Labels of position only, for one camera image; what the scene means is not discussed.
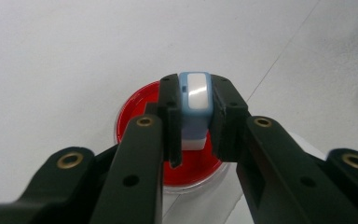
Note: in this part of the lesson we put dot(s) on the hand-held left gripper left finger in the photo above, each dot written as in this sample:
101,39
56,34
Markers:
172,124

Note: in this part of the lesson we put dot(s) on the round red ink pad dish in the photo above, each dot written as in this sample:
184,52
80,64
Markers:
195,171

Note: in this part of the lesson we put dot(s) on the white board table cover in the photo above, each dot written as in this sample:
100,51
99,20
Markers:
43,62

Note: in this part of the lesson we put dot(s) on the blue and white stamp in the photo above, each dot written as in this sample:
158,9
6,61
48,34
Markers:
195,102

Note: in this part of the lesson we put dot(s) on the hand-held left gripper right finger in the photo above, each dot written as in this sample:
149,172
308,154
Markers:
228,124

